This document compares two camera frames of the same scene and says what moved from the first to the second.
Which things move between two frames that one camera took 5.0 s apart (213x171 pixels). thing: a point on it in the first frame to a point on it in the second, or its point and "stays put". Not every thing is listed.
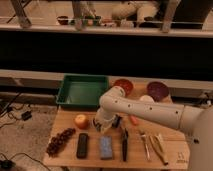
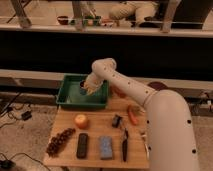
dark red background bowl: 63,20 stays put
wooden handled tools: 143,137 stays put
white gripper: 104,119 to 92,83
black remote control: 82,146 stays put
